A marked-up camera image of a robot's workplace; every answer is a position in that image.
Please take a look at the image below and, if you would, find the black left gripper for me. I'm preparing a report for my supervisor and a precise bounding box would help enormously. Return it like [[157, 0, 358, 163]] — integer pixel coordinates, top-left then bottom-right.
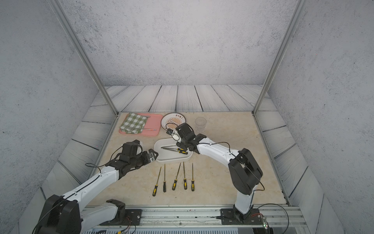
[[129, 148, 159, 169]]

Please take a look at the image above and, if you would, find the white plastic storage box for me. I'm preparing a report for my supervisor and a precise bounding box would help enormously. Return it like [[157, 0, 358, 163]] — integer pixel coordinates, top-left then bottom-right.
[[154, 138, 193, 164]]

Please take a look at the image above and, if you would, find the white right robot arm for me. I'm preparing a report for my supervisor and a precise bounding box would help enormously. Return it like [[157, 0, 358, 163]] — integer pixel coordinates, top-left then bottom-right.
[[167, 123, 263, 223]]

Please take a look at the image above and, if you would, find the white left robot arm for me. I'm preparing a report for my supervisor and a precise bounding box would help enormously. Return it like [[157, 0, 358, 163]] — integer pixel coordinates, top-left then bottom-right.
[[32, 140, 158, 234]]

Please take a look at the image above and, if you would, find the clear plastic cup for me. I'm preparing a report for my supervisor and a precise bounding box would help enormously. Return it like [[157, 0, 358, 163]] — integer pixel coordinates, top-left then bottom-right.
[[195, 117, 207, 133]]

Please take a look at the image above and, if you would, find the round patterned plate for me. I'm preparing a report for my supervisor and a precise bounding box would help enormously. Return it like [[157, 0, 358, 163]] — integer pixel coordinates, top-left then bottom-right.
[[161, 112, 186, 130]]

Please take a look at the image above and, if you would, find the pink plastic tray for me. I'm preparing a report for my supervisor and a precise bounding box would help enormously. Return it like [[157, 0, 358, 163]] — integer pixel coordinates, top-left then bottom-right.
[[119, 113, 163, 137]]

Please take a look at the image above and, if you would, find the green checked cloth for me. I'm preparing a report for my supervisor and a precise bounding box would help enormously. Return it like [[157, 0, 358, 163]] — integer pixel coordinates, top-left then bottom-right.
[[120, 113, 148, 134]]

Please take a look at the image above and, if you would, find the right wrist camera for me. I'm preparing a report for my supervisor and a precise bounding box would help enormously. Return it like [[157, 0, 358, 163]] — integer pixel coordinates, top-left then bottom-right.
[[166, 128, 173, 136]]

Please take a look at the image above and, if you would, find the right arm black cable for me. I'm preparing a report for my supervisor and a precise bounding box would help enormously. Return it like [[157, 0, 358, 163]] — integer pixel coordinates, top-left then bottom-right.
[[165, 122, 290, 234]]

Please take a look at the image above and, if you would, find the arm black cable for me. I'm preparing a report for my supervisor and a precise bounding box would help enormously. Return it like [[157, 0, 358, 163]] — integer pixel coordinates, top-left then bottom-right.
[[32, 144, 138, 234], [165, 122, 290, 234]]

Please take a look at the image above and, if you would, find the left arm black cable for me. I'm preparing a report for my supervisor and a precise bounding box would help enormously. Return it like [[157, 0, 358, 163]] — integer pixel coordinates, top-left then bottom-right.
[[32, 144, 138, 234]]

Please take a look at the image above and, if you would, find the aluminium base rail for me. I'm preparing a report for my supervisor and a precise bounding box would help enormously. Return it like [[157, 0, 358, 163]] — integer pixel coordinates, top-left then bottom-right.
[[87, 203, 310, 234]]

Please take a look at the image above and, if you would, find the aluminium left corner post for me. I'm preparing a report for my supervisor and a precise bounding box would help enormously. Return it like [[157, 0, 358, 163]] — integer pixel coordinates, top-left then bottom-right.
[[48, 0, 119, 117]]

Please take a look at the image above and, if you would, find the aluminium corner post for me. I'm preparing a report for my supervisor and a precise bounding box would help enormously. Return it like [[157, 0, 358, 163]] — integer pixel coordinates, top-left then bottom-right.
[[48, 0, 119, 117], [252, 0, 307, 116]]

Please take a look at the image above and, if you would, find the aluminium right corner post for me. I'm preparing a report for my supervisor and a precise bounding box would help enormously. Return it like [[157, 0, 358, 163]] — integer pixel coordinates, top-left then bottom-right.
[[252, 0, 307, 116]]

